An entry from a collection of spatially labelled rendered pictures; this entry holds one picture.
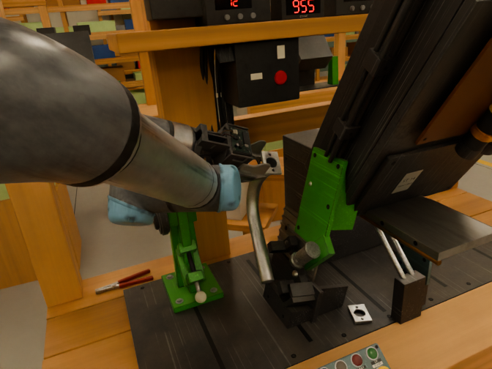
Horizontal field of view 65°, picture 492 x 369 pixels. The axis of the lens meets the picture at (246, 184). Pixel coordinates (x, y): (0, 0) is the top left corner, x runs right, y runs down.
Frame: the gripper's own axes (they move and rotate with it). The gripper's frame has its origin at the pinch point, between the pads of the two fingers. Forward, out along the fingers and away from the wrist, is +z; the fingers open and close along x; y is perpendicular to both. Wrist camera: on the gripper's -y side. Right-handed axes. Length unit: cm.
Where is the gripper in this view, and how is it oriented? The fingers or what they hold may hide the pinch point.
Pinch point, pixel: (264, 166)
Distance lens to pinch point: 85.0
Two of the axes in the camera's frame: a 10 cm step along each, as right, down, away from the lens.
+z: 8.2, 1.3, 5.6
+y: 5.6, -4.1, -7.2
